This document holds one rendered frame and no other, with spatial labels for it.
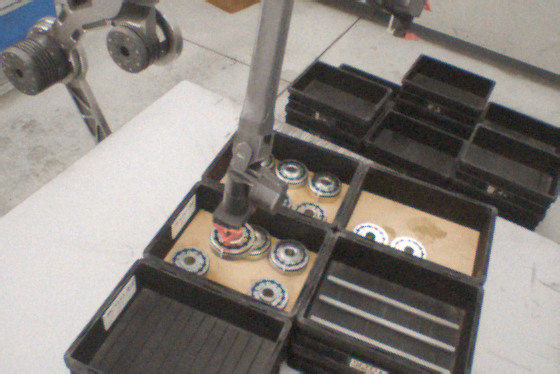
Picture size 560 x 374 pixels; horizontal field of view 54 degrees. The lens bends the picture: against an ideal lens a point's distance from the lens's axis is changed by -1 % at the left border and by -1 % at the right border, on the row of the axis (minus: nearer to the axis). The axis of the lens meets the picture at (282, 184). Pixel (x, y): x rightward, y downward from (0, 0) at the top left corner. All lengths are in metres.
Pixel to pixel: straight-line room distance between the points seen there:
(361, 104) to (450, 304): 1.37
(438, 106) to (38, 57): 1.74
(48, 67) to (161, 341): 1.07
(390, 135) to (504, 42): 1.78
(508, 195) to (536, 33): 2.01
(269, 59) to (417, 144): 1.72
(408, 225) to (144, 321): 0.79
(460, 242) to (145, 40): 1.06
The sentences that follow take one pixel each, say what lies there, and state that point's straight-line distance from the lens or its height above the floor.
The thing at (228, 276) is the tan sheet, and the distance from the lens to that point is 1.46.
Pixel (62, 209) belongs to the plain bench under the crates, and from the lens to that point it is 1.83.
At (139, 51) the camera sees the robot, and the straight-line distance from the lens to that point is 1.63.
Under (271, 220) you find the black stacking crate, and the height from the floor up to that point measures 0.89.
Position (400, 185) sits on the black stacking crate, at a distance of 1.69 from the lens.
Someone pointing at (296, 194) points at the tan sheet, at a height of 0.83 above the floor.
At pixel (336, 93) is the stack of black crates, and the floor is 0.49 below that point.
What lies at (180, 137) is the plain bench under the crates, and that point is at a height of 0.70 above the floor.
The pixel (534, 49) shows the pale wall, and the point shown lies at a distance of 4.29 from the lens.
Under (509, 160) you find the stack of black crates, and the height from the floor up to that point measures 0.49.
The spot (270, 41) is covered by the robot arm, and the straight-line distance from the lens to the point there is 1.07.
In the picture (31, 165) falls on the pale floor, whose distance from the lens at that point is 3.06.
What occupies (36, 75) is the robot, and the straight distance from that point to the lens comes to 2.03.
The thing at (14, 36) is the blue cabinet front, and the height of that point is 0.37.
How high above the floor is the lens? 2.02
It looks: 44 degrees down
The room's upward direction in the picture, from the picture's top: 9 degrees clockwise
